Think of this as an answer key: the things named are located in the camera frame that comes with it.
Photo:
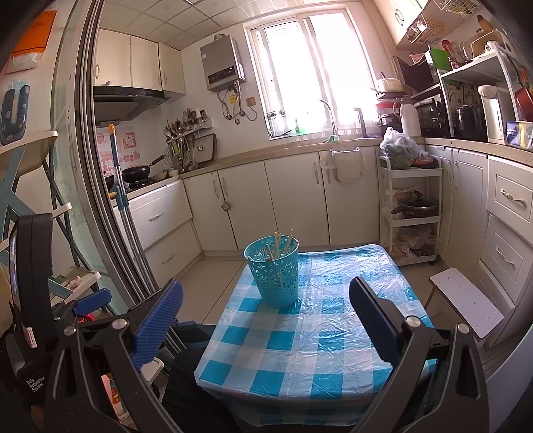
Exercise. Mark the dark hanging tray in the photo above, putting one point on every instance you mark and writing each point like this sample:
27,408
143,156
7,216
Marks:
206,145

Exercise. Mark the beige and blue shelf rack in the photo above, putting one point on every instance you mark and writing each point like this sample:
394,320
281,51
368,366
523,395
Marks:
37,145

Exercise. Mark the white towel holder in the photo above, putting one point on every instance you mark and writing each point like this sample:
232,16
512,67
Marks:
343,164

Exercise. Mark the blue packet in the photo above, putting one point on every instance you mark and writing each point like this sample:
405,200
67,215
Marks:
518,133

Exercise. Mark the red pot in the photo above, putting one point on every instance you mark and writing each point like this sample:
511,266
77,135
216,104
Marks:
524,98

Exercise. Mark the white thermos jug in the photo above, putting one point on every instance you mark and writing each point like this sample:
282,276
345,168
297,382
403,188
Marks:
410,118

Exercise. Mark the blue checked plastic tablecloth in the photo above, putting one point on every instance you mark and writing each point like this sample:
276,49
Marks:
333,333

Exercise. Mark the dark pot with lid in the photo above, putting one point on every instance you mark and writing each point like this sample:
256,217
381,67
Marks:
416,206

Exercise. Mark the black wok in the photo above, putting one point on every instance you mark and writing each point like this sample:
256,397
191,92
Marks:
137,173

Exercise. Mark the bundle of wooden chopsticks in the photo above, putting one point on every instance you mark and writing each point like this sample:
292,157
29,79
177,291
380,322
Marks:
279,245

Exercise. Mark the chrome kitchen faucet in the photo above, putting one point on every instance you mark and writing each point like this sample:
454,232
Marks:
329,118

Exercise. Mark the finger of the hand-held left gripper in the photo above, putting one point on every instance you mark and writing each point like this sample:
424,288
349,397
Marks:
91,302

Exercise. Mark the kitchen window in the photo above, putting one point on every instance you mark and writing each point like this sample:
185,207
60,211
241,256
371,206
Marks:
312,70

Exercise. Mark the teal perforated plastic basket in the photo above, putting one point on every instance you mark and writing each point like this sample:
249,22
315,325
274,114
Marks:
275,283

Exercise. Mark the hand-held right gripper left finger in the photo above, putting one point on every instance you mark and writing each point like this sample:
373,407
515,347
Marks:
158,324

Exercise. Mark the grey wall water heater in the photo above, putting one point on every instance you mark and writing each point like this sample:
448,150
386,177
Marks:
222,62

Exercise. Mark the orange paper sign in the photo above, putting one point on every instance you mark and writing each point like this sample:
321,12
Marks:
35,33

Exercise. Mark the white pot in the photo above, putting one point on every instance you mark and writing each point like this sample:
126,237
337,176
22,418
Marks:
389,85

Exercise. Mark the white folding stool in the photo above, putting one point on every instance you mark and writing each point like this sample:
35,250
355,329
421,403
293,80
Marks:
464,306

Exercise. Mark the black stock pot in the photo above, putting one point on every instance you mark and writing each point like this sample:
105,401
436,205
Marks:
468,120

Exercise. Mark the white counter shelf rack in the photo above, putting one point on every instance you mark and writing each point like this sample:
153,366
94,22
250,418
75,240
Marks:
474,68

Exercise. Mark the green plastic board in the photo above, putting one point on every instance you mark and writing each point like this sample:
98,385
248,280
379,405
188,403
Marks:
439,60

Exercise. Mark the plastic bag of greens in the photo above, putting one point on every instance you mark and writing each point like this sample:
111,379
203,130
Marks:
399,150

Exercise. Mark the cream base kitchen cabinets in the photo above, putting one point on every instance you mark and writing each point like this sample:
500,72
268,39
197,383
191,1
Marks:
291,200

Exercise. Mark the cream stove drawer cabinet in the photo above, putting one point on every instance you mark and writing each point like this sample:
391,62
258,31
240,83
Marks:
162,229

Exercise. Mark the wall outlet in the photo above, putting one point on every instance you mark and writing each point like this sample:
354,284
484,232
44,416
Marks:
250,102

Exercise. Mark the wall utensil rack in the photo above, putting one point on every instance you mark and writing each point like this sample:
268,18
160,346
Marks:
183,137

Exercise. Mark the white electric water boiler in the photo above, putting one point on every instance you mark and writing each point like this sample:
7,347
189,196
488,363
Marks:
495,114

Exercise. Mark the cream wall cabinet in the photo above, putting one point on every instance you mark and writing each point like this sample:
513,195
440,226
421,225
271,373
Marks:
137,62
404,16

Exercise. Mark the range hood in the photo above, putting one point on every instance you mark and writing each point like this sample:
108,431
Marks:
125,102

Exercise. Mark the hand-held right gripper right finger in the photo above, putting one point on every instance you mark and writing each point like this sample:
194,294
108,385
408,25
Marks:
374,320

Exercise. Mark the cream side drawer cabinets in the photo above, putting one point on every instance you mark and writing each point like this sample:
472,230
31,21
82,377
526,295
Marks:
479,208

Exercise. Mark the red paper wall decoration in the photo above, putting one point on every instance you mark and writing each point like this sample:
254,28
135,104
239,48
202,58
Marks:
129,141

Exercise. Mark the red and black cooker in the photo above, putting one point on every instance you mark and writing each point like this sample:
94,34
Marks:
387,112

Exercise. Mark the white trolley cart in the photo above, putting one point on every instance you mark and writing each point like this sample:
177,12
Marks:
410,222

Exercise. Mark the blue wall hanger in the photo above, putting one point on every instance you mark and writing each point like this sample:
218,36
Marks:
14,112

